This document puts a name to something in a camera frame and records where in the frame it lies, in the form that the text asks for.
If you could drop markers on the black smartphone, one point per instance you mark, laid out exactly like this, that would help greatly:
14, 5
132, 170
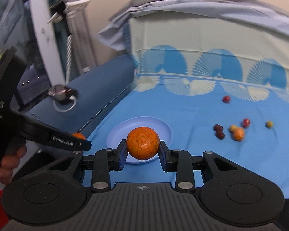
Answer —
62, 93

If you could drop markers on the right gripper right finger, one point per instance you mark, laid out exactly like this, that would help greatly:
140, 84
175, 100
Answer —
180, 162

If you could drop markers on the far yellow green fruit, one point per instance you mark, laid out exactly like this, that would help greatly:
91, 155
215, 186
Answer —
269, 124

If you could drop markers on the white round frame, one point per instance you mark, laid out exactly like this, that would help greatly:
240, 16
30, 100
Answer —
46, 41

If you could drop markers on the grey curtain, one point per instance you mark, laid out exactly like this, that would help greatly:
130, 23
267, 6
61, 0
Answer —
82, 44

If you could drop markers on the blue patterned cloth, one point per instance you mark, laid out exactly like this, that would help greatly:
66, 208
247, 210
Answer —
185, 66

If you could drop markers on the person's left hand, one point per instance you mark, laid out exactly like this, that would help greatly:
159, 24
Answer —
9, 162

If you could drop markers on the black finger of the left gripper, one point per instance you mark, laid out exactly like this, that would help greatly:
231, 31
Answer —
44, 134

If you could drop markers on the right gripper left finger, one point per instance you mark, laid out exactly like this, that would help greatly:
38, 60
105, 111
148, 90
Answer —
105, 161

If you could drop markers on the red fruit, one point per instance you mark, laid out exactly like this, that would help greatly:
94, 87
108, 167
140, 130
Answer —
226, 99
246, 123

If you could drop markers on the orange mandarin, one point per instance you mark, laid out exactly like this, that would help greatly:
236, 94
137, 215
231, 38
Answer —
142, 143
79, 135

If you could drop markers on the lilac round plate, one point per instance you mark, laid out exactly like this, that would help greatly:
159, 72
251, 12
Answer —
122, 130

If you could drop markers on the grey blue blanket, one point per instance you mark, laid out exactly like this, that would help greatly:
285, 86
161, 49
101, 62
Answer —
244, 11

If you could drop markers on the yellow green small fruit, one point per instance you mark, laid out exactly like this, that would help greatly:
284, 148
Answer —
232, 128

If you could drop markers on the dark red date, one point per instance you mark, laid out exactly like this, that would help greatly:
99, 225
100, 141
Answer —
220, 135
218, 127

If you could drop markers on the orange fruit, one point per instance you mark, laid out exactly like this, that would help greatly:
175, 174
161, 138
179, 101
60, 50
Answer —
238, 134

